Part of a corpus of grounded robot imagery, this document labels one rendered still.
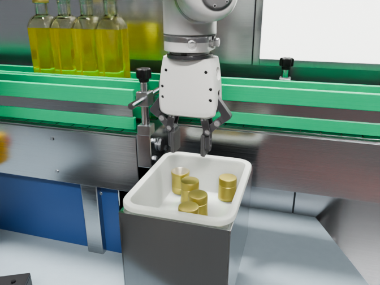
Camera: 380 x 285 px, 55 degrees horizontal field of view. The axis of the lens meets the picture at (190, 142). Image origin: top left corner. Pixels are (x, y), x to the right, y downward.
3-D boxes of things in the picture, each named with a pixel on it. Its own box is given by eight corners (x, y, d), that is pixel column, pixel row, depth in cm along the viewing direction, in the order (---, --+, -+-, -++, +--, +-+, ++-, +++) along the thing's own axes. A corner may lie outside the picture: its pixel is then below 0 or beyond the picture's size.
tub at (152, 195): (250, 199, 73) (253, 159, 70) (229, 275, 53) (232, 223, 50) (168, 188, 77) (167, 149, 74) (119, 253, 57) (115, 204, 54)
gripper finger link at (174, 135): (180, 112, 65) (180, 147, 68) (163, 111, 66) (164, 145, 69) (173, 117, 63) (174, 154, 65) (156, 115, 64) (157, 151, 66)
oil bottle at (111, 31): (133, 107, 89) (128, 14, 81) (122, 114, 84) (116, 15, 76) (112, 106, 91) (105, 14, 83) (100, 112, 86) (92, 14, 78)
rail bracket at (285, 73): (291, 112, 87) (297, 54, 82) (290, 120, 81) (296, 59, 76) (273, 111, 88) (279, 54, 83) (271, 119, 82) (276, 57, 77)
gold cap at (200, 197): (204, 223, 62) (204, 200, 61) (184, 219, 63) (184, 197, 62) (210, 212, 66) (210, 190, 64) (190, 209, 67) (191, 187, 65)
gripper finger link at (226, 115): (240, 100, 60) (225, 128, 63) (199, 78, 61) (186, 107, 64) (238, 102, 59) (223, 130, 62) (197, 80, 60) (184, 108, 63)
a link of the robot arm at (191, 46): (224, 33, 61) (224, 51, 62) (174, 31, 63) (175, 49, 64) (211, 37, 53) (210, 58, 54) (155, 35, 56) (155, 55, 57)
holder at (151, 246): (251, 220, 81) (255, 155, 75) (227, 316, 56) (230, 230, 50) (176, 208, 85) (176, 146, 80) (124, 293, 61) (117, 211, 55)
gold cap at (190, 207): (195, 237, 59) (195, 213, 57) (175, 233, 60) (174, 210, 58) (201, 225, 62) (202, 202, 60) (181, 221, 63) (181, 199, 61)
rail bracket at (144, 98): (172, 118, 79) (171, 59, 75) (141, 145, 64) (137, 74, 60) (159, 117, 80) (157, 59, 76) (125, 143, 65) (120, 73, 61)
